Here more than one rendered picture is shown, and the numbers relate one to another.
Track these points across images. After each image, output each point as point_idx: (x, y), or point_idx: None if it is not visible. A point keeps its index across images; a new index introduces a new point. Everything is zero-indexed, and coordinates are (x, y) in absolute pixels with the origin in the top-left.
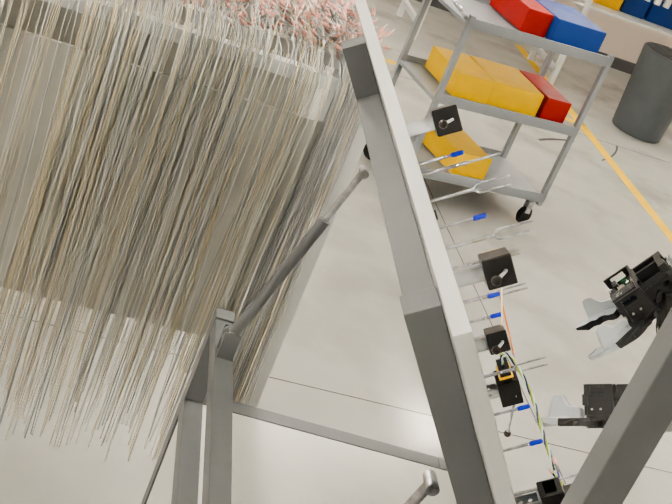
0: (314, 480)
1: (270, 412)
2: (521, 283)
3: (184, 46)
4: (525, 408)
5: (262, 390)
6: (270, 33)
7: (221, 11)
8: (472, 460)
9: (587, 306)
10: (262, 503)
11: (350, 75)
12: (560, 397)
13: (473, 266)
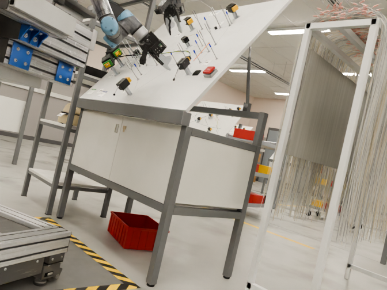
0: None
1: (241, 141)
2: (200, 31)
3: (333, 56)
4: (170, 53)
5: (272, 171)
6: (332, 34)
7: (345, 41)
8: None
9: (183, 23)
10: None
11: None
12: (169, 56)
13: (191, 23)
